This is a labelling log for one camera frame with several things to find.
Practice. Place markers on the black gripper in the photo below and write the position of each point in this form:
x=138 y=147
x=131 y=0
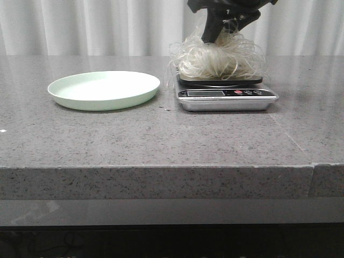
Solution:
x=220 y=15

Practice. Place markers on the white vermicelli noodle bundle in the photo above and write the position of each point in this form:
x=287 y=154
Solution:
x=230 y=57

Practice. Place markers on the silver black kitchen scale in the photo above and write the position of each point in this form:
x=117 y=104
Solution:
x=214 y=94

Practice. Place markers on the light green round plate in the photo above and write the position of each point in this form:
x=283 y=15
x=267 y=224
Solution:
x=104 y=90

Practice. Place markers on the white pleated curtain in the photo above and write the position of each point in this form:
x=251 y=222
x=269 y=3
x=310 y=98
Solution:
x=134 y=28

